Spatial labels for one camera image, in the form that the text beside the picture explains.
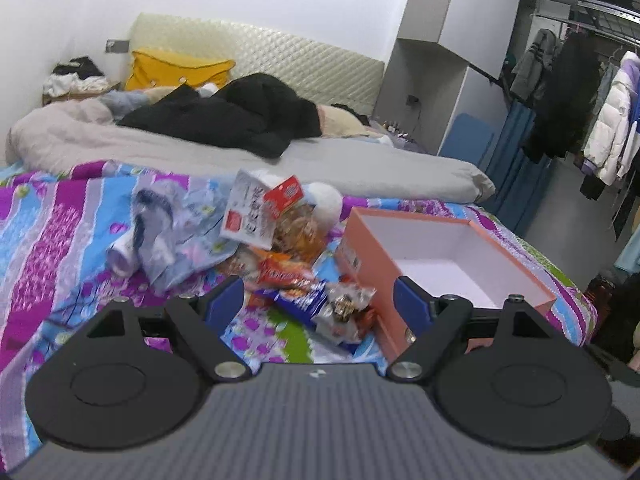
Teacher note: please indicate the floral bedsheet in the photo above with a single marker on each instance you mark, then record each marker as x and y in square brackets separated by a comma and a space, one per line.
[60, 240]

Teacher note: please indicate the clear silver snack packet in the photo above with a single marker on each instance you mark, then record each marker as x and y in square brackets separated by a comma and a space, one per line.
[342, 307]

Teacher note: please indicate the clear red-label noodle snack packet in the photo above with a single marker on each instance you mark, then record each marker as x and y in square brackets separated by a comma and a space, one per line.
[295, 232]

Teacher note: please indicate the black hanging coat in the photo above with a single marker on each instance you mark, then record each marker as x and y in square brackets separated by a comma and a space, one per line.
[565, 95]

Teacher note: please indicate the black jacket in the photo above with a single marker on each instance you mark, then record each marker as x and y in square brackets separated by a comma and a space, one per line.
[240, 115]

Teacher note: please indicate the black wall socket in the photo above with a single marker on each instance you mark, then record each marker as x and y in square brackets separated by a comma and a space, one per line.
[413, 100]

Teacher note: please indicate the blue curtain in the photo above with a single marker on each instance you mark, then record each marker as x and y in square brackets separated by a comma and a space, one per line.
[515, 160]

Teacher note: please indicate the beige pillow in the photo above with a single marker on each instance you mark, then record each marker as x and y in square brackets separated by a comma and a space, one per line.
[340, 122]

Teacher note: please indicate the pile of clothes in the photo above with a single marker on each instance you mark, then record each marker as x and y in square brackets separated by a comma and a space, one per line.
[75, 80]

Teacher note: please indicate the grey wall switch plate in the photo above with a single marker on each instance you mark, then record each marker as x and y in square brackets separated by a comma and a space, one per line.
[118, 46]

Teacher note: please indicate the grey hanging jacket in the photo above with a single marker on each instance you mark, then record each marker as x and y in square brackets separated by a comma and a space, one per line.
[532, 60]

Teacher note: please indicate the orange snack packet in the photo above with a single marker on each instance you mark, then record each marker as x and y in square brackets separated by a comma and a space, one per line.
[277, 272]

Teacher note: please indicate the white plush toy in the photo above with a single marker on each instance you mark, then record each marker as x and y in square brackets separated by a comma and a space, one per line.
[327, 202]

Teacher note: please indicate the white shrimp snack packet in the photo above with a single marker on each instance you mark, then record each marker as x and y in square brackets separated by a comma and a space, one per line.
[245, 210]

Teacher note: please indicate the white wardrobe cabinet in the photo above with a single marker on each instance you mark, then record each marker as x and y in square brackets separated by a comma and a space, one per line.
[470, 0]

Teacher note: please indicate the teal cloth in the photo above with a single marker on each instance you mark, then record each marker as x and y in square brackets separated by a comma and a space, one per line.
[627, 252]

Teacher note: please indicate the cluster of small bottles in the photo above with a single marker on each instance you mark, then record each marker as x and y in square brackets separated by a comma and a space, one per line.
[394, 127]

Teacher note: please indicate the pale blue garment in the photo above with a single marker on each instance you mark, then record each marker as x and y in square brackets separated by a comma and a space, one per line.
[122, 102]

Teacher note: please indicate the cream quilted headboard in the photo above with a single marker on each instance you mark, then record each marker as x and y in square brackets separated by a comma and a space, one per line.
[300, 60]

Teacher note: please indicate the grey duvet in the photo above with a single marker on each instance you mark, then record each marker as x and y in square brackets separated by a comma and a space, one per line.
[350, 165]

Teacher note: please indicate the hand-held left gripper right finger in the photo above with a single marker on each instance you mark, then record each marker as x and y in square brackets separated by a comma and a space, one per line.
[407, 301]

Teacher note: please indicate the blue snack packet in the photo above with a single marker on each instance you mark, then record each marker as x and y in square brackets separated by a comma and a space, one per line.
[295, 301]

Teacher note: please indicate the white puffer jacket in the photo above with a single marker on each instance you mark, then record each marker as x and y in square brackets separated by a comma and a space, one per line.
[617, 125]

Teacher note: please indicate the pink cardboard box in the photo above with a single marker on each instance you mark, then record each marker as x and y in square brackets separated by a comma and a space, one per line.
[375, 255]

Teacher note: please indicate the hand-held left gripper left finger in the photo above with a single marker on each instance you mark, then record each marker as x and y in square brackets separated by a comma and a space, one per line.
[225, 301]

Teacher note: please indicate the metal clothes rack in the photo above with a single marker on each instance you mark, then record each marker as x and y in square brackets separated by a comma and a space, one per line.
[615, 15]

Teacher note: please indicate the pale blue plastic bag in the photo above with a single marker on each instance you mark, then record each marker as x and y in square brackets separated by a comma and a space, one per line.
[195, 240]

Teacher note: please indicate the yellow pillow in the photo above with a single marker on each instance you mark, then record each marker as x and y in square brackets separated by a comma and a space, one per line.
[165, 70]

